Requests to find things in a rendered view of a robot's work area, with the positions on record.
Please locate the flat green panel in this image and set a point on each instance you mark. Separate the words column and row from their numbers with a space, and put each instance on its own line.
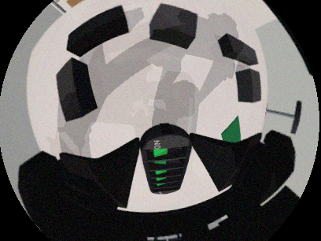
column 232, row 133

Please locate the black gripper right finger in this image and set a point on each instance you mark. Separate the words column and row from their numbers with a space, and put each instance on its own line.
column 222, row 159

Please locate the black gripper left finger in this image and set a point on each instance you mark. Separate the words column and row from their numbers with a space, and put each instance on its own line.
column 113, row 171

